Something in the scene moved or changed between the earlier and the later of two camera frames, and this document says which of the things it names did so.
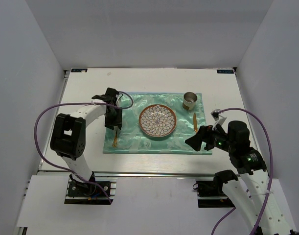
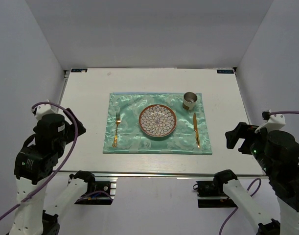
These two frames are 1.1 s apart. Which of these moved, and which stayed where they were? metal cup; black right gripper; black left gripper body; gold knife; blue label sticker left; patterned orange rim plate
Moved: black left gripper body; black right gripper
Stayed: metal cup; patterned orange rim plate; gold knife; blue label sticker left
